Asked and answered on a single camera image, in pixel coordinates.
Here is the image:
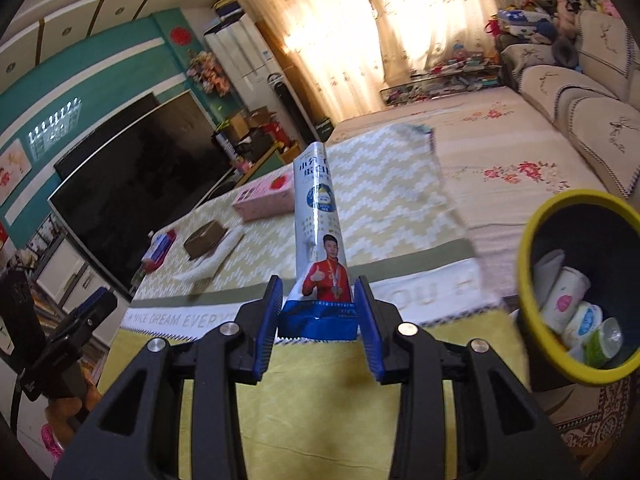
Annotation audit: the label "black flat television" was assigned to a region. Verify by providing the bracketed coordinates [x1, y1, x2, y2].
[47, 89, 236, 296]

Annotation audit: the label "beige sofa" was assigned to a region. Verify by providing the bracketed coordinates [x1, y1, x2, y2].
[500, 10, 640, 201]

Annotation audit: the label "pile of plush toys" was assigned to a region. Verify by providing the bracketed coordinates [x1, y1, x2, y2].
[550, 0, 621, 31]

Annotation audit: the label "chevron patterned blanket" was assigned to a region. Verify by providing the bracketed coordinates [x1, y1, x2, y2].
[117, 122, 506, 346]

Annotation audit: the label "grey round cushion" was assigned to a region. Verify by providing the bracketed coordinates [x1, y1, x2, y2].
[550, 37, 581, 68]

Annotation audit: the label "yellow trash bin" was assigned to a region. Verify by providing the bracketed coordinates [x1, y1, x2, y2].
[515, 189, 640, 386]

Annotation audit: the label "white cup pink label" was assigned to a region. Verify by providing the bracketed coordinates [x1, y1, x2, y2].
[542, 266, 590, 333]

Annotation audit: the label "cluttered glass coffee table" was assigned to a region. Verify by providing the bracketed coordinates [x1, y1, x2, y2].
[380, 67, 503, 106]

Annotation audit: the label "yellow tablecloth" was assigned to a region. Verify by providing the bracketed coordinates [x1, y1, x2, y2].
[97, 305, 531, 480]

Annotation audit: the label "pile of clothes and bags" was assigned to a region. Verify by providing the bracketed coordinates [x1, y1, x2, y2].
[487, 5, 561, 46]

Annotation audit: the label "pink tissue box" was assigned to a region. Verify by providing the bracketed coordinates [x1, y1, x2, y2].
[231, 170, 296, 222]

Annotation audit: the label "person's left hand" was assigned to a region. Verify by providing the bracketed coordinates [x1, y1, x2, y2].
[44, 375, 103, 441]

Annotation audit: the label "beige curtains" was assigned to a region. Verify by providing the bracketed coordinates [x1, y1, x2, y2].
[235, 0, 526, 121]

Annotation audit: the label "black tower fan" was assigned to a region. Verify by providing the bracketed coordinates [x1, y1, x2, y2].
[267, 72, 321, 143]

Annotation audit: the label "pile of boxes and bottles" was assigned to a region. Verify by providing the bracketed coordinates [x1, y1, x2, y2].
[212, 107, 301, 166]

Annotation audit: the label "white plastic bowl blue label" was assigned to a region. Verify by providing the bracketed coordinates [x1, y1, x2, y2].
[560, 302, 603, 351]

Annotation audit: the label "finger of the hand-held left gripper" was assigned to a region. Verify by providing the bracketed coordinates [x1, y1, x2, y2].
[54, 287, 119, 357]

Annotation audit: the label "green lidded cup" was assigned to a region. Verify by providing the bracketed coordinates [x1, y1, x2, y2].
[582, 317, 625, 367]

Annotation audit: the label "artificial flower bunch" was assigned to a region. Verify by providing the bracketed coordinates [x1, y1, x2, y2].
[187, 50, 231, 96]

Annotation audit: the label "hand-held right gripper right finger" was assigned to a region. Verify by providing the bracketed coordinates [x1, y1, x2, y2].
[353, 276, 583, 480]

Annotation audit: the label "white refrigerator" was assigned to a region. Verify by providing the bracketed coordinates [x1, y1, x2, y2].
[204, 12, 291, 116]

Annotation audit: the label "red and blue packet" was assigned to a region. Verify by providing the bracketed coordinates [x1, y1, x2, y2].
[141, 229, 178, 273]

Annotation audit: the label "floral wall picture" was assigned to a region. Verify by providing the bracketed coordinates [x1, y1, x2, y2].
[0, 137, 33, 206]

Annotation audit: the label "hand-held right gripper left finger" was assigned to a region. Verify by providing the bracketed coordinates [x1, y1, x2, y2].
[52, 275, 284, 480]

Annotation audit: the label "patterned rug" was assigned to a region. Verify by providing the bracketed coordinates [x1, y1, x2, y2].
[520, 375, 636, 461]

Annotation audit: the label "television cabinet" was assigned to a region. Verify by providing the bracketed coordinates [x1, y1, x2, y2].
[15, 212, 108, 356]

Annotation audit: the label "floral beige mat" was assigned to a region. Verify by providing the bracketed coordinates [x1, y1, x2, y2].
[327, 85, 608, 301]

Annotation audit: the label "brown flat box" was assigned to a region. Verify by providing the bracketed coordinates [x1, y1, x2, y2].
[182, 220, 230, 261]

